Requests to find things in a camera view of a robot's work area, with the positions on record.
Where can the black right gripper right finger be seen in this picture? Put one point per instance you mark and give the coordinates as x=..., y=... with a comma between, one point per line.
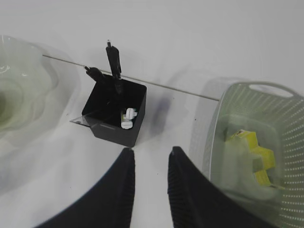
x=196, y=203

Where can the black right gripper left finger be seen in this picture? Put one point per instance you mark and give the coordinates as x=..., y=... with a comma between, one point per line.
x=108, y=204

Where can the yellow waste paper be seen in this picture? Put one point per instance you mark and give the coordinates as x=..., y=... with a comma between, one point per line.
x=253, y=158

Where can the clear plastic ruler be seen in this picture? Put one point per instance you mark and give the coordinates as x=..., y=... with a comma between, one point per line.
x=84, y=120

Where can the teal utility knife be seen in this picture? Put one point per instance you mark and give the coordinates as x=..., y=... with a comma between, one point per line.
x=131, y=113

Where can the black pen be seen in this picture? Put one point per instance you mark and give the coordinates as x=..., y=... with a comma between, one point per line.
x=106, y=81
x=115, y=66

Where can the yellow utility knife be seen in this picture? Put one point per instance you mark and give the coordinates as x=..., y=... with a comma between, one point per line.
x=127, y=124

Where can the green plastic woven basket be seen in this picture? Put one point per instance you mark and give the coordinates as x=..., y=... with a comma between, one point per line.
x=276, y=114

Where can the black square pen holder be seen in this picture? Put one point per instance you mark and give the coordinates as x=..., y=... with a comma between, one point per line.
x=107, y=107

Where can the green ruffled glass plate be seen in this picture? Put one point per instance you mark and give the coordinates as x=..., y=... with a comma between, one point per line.
x=31, y=89

